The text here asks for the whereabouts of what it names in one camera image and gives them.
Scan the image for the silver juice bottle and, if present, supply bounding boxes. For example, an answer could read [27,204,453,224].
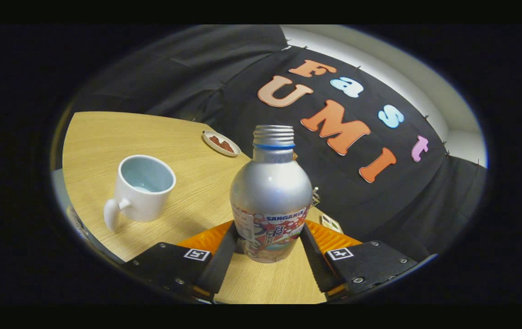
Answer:
[230,125,313,264]

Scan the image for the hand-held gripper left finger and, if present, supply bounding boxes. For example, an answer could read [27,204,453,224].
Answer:
[121,221,238,302]

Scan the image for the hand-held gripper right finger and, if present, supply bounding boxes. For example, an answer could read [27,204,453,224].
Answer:
[300,220,421,300]

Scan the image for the red food pieces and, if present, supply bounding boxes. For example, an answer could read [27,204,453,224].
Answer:
[209,135,235,153]

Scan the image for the white round plate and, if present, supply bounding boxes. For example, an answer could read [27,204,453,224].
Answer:
[202,130,242,158]

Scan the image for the black backdrop cloth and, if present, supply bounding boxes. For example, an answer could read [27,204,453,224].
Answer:
[74,25,487,263]

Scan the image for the white cup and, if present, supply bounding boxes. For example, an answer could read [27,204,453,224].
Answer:
[103,154,177,233]

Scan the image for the wooden table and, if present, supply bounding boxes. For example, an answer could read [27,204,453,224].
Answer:
[62,111,343,304]

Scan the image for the white divided sauce tray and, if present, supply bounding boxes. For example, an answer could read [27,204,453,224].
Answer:
[321,214,343,233]

